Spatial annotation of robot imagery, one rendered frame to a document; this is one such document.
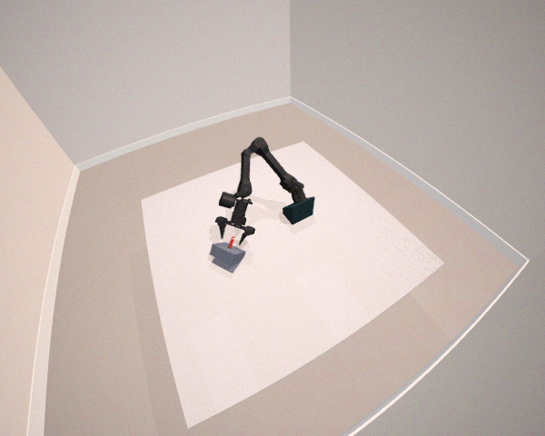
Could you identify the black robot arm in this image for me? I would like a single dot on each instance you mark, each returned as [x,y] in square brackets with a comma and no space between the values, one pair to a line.
[244,189]

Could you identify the grey sloped panel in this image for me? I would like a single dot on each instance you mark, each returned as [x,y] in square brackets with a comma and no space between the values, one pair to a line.
[225,257]

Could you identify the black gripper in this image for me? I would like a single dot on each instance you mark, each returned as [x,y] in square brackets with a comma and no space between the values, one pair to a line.
[236,219]

